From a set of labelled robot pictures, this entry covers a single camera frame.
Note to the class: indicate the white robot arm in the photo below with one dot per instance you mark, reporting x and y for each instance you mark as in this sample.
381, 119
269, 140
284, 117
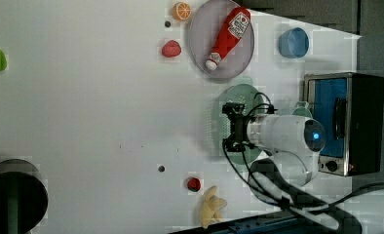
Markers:
294, 141

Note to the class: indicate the yellow plush banana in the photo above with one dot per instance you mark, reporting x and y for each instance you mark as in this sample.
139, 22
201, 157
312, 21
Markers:
210, 208

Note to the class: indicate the red strawberry toy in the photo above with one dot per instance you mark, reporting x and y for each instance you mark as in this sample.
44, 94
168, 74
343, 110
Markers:
171, 49

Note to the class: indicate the blue plastic cup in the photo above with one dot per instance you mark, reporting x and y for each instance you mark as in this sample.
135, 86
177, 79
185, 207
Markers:
294, 43

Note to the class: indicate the small red round toy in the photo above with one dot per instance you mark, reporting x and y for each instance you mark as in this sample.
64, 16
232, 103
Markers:
194, 184

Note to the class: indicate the green plastic strainer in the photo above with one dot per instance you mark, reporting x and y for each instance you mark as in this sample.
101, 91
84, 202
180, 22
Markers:
218, 124

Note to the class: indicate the red plush ketchup bottle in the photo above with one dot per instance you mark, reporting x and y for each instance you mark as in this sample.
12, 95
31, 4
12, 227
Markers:
229, 35

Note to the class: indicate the silver toaster oven blue door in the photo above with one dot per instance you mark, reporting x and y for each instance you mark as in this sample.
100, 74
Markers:
350, 107

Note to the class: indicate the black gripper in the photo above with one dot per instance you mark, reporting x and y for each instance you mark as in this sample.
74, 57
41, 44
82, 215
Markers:
238, 139

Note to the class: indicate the green plastic mug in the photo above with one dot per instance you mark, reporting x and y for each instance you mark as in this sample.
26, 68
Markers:
302, 109

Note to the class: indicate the grey round plate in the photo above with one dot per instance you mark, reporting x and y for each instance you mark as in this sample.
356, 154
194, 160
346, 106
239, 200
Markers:
202, 33

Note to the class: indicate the orange slice toy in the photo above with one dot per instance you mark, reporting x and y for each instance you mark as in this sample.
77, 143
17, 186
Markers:
181, 11

